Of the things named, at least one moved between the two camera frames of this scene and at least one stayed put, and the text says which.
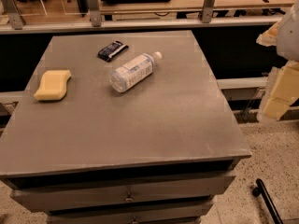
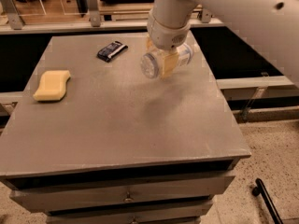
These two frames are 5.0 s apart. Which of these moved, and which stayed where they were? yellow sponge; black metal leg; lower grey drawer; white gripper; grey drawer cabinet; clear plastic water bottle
Moved: white gripper; clear plastic water bottle
Stayed: grey drawer cabinet; black metal leg; yellow sponge; lower grey drawer
